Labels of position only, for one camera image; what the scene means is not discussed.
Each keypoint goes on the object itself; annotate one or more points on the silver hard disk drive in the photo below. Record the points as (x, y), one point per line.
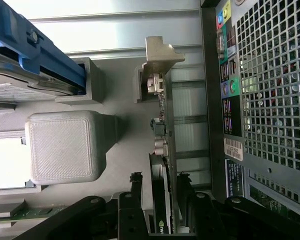
(15, 82)

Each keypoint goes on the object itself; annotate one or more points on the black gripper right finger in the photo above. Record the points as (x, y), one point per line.
(202, 220)

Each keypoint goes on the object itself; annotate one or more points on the dark blue text label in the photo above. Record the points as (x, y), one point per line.
(234, 177)

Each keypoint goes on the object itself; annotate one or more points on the green RAM stick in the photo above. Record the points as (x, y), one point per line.
(27, 212)

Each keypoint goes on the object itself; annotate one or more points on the white barcode sticker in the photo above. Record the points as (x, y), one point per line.
(233, 148)

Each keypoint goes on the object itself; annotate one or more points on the grey printed parts rack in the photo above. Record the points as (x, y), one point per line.
(60, 147)

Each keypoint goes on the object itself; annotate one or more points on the black open PC case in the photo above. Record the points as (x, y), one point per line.
(265, 172)

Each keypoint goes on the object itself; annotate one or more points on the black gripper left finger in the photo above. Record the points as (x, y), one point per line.
(132, 220)

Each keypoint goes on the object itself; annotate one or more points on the blue plastic disk caddy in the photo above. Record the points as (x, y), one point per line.
(5, 22)

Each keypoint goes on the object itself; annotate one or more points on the silver CPU chip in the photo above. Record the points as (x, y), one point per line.
(5, 162)

